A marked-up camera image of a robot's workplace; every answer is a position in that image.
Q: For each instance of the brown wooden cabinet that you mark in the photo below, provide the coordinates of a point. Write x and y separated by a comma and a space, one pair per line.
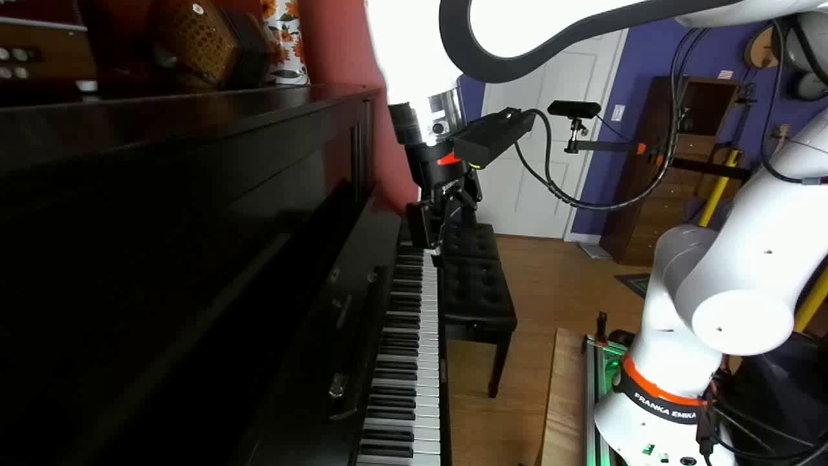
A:
655, 216

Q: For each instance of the light wooden board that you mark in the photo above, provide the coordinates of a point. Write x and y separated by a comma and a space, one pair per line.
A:
565, 415

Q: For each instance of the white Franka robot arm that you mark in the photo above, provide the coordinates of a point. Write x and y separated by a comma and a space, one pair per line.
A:
740, 285

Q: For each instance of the green lit device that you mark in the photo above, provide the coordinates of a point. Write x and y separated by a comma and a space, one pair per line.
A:
603, 370

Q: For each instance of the yellow pole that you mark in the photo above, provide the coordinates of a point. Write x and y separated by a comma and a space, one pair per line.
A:
812, 300
717, 194

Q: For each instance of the black stereo camera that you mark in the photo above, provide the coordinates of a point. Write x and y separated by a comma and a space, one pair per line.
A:
572, 109

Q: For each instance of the black piano bench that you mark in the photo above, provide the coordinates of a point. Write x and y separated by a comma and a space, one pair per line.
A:
473, 285

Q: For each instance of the white light switch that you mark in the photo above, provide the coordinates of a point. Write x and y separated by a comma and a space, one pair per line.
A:
616, 111

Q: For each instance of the round wooden wall ornament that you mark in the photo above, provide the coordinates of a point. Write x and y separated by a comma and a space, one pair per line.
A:
764, 48

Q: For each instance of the black piano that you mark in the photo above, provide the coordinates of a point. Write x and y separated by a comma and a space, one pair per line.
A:
171, 259

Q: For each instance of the red curtain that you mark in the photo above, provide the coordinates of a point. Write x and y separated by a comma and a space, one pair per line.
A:
339, 43

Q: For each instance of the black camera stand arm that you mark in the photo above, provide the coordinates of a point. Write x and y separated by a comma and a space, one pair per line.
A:
603, 145

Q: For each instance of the dark floor mat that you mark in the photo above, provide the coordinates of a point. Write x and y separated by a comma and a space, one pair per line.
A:
634, 285

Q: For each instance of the wooden box with knobs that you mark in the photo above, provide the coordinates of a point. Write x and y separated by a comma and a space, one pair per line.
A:
52, 52

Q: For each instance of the white panel door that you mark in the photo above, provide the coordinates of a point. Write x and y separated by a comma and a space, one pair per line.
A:
591, 85

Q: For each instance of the floral patterned cloth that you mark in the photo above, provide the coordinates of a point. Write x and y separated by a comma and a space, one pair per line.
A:
285, 40

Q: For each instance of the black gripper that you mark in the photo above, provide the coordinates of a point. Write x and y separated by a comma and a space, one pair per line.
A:
440, 182

